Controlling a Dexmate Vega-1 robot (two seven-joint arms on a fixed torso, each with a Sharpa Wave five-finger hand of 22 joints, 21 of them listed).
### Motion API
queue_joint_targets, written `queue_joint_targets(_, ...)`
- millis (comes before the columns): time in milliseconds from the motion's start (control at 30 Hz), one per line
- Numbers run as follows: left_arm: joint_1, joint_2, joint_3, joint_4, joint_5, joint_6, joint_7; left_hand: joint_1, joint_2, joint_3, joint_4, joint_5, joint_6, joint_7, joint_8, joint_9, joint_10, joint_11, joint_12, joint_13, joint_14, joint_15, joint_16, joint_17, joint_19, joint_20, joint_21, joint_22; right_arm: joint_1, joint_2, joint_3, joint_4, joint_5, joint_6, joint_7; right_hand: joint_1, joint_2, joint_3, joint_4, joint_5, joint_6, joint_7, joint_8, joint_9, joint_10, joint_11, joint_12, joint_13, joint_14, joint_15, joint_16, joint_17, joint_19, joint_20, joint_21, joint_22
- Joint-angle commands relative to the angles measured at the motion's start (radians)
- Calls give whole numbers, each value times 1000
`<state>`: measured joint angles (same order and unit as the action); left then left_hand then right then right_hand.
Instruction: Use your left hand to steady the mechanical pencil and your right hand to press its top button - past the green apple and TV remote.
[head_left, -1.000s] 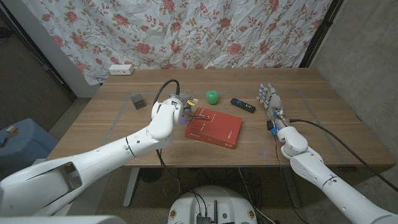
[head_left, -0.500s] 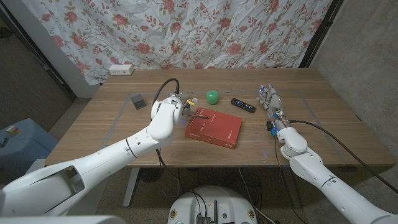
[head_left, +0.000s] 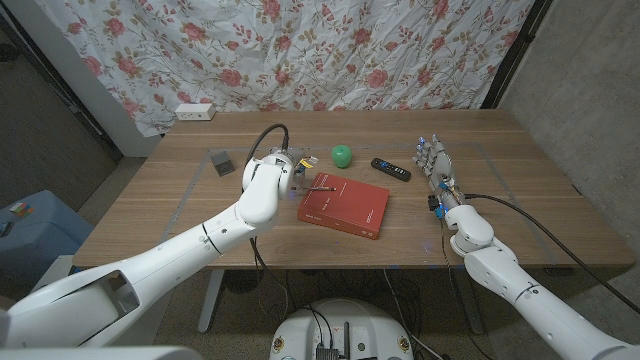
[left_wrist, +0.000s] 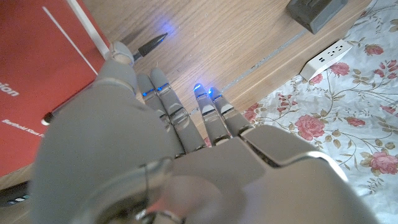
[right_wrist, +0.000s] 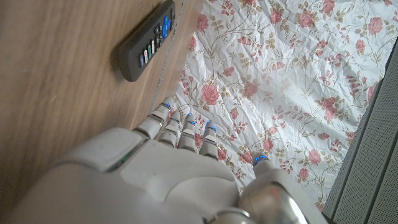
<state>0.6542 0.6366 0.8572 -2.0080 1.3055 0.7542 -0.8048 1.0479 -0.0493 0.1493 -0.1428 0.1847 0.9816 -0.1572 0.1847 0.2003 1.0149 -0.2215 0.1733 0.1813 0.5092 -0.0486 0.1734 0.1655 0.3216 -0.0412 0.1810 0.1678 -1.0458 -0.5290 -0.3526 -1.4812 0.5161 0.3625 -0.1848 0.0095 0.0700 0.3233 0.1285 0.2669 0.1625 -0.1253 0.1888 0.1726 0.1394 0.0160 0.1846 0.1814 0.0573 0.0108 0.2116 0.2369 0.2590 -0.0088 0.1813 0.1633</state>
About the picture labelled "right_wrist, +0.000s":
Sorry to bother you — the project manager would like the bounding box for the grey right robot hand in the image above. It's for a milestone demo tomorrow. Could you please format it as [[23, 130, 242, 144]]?
[[6, 96, 330, 224]]

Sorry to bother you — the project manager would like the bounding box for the floral backdrop sheet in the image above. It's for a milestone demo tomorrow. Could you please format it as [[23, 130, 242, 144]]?
[[172, 0, 398, 212]]

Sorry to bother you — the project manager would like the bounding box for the black TV remote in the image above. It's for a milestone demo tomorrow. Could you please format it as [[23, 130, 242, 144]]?
[[117, 0, 177, 83]]

